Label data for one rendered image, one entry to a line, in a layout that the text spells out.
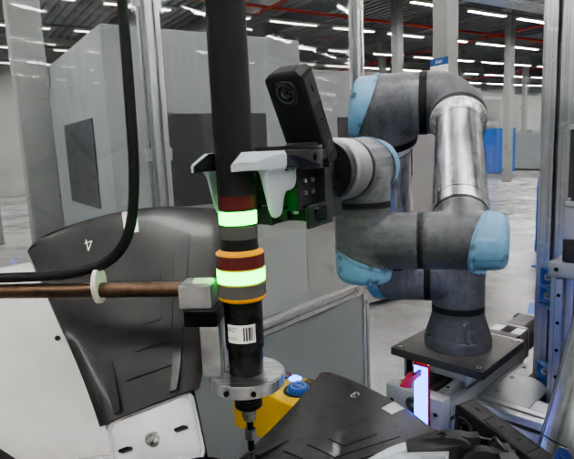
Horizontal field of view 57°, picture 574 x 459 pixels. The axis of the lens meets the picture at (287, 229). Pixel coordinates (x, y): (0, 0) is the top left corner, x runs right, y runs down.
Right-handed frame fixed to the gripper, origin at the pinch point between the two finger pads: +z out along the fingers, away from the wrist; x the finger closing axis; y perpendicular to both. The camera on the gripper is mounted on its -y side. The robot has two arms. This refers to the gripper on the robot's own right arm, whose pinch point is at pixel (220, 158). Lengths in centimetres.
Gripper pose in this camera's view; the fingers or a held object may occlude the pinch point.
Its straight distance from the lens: 45.1
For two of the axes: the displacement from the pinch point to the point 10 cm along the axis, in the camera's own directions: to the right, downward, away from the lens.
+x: -8.6, -0.4, 5.2
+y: 0.4, 9.9, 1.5
